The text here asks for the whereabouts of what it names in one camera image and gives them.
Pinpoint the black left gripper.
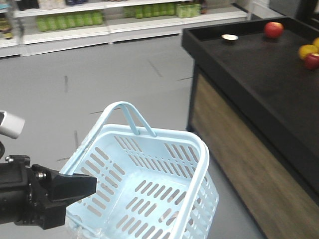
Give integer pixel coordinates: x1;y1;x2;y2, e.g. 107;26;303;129
0;155;97;230

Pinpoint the light blue plastic basket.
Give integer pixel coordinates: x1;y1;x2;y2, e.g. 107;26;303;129
61;102;219;239

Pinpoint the white supermarket shelf unit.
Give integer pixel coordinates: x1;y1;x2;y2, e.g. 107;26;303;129
0;0;248;57

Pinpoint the black wood display table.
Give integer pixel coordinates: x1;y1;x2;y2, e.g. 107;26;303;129
182;17;319;239

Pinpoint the small white dish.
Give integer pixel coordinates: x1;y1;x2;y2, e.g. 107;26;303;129
221;34;239;42

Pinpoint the red apple far left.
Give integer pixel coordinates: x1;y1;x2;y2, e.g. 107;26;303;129
264;22;284;39

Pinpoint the yellow apple front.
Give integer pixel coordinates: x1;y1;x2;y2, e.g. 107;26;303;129
298;44;319;60

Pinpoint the yellow apple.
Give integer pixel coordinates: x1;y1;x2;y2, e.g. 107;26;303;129
298;44;319;60
313;37;319;48

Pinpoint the small dark red apple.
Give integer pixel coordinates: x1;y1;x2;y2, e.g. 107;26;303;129
304;53;319;70

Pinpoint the yellow apple back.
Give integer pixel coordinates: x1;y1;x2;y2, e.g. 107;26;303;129
313;37;319;48

